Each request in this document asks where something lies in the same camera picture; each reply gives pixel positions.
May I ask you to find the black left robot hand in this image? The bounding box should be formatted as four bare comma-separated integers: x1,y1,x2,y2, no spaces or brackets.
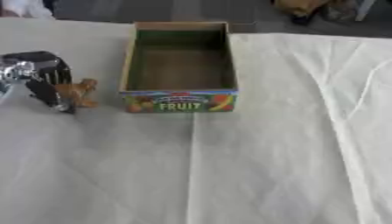
0,51,79,115

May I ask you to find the brown toy animal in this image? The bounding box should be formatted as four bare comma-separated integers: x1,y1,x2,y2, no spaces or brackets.
53,78,100,109

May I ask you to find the tan cardboard box green inside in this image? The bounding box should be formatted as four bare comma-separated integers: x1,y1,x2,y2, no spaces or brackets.
117,21,241,114

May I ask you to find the person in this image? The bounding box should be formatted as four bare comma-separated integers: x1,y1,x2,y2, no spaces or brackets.
0,0,57,20

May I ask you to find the tan bag on floor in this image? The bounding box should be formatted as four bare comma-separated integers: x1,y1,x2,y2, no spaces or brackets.
270,0,379,25

